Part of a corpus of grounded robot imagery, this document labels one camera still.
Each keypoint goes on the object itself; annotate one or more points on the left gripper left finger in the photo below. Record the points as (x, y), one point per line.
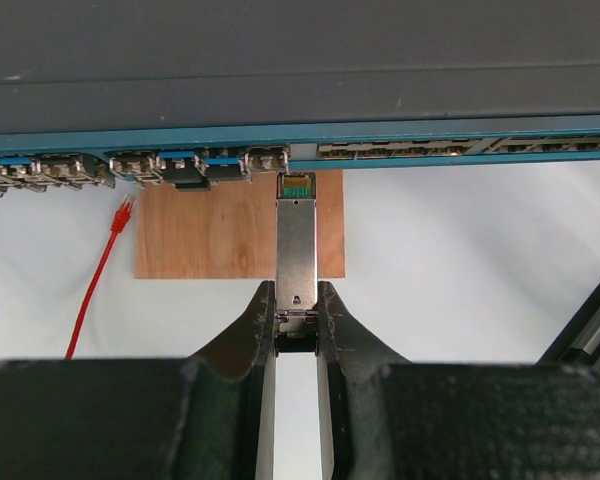
(206, 416)

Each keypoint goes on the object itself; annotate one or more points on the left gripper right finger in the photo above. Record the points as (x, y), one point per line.
(384, 417)

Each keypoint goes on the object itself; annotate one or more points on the silver SFP module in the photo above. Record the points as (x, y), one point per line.
(296, 283)

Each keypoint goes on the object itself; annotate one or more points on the wooden board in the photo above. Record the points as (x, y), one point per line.
(229, 231)

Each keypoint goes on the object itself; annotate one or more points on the black network switch blue front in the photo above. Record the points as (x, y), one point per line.
(195, 93)

